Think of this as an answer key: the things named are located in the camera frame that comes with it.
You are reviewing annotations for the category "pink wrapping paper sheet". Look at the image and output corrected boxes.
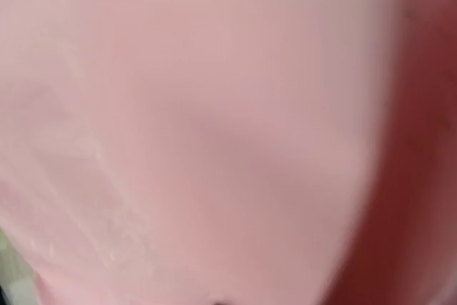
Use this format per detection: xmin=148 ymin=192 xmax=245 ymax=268
xmin=0 ymin=0 xmax=457 ymax=305

